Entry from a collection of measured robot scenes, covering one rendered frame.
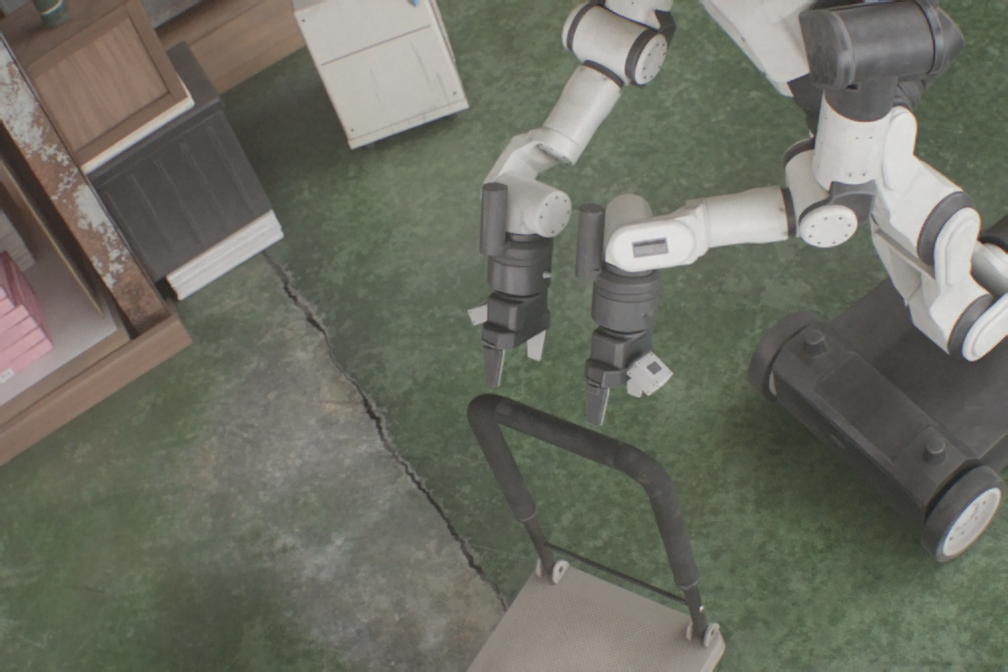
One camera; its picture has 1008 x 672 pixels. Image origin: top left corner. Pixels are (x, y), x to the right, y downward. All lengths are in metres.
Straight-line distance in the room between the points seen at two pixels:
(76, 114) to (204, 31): 1.24
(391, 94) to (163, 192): 0.65
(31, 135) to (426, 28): 1.04
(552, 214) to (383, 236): 1.61
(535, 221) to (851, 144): 0.45
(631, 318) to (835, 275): 1.31
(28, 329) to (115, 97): 0.67
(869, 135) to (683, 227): 0.28
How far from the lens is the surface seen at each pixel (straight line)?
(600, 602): 2.47
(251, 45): 4.17
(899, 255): 2.40
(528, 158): 1.93
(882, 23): 1.59
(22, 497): 3.45
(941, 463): 2.53
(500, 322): 1.93
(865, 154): 1.70
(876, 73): 1.60
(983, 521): 2.66
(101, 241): 3.30
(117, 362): 3.42
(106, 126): 3.22
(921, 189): 2.21
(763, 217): 1.79
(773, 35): 1.68
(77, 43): 3.08
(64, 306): 3.65
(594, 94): 1.90
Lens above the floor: 2.35
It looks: 49 degrees down
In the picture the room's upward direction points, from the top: 22 degrees counter-clockwise
